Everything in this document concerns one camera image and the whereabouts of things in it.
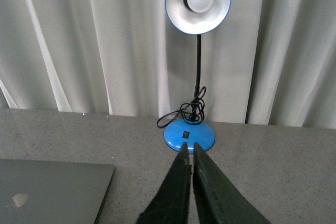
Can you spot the blue desk lamp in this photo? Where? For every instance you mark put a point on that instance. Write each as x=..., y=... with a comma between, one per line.
x=193, y=17

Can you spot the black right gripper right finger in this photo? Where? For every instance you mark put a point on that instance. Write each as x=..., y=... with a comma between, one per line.
x=217, y=199

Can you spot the grey laptop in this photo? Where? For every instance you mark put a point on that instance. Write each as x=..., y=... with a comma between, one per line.
x=53, y=192

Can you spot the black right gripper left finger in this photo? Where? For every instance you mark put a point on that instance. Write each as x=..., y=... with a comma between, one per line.
x=171, y=203

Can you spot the white curtain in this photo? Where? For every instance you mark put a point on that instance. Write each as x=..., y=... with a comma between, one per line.
x=268, y=62

